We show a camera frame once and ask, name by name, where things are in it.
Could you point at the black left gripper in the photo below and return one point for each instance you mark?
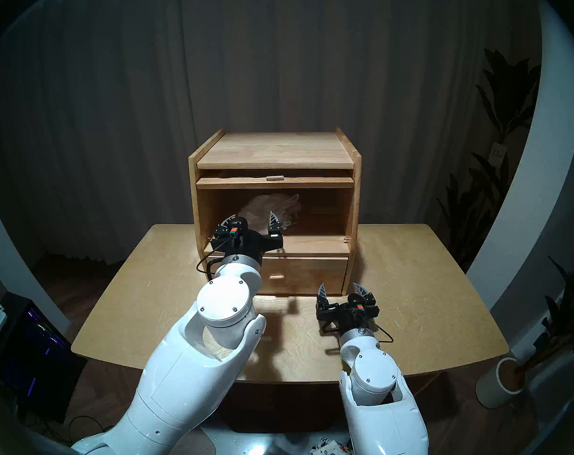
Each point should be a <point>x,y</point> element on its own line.
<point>251,245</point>

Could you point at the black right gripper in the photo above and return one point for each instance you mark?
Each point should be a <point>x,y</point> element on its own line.
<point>334,314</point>

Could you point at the white pants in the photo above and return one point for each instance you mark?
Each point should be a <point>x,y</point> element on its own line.
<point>268,205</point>

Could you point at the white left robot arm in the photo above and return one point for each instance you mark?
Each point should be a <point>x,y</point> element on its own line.
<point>187,373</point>

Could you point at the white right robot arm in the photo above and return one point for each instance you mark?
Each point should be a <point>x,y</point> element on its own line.
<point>377,397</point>

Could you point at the wooden drawer with knob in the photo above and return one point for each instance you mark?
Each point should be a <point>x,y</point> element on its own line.
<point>310,274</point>

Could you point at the patterned cloth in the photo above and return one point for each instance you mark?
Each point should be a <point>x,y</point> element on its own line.
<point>327,447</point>

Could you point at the grey curtain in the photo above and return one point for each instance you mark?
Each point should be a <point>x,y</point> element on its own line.
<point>268,56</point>

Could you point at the white round plant pot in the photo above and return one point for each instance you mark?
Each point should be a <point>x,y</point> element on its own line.
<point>493,387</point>

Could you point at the white plant tag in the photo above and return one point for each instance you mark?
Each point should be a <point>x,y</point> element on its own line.
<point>497,152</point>

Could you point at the dark plant in white pot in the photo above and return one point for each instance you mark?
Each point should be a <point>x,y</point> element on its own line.
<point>566,316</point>

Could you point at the tall dark leafy plant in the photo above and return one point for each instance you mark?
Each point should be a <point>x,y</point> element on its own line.
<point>505,108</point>

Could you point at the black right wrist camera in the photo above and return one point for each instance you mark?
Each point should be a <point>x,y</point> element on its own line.
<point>358,304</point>

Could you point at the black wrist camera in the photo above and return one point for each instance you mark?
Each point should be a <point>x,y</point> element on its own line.
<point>225,233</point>
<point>358,304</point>

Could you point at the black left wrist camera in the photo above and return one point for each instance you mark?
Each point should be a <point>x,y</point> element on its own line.
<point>225,233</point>

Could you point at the wooden cabinet frame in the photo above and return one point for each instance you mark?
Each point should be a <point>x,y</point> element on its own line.
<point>275,150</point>

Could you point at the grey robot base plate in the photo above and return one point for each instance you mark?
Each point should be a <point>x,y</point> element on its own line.
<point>287,444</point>

